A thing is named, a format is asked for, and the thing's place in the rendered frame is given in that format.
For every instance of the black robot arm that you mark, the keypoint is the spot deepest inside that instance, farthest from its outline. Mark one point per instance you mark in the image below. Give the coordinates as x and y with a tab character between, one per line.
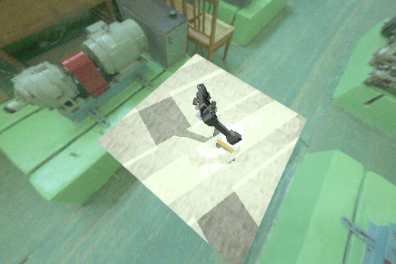
211	119

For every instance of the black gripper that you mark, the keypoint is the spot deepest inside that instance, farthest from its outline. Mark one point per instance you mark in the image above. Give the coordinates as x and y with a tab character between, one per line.
213	104

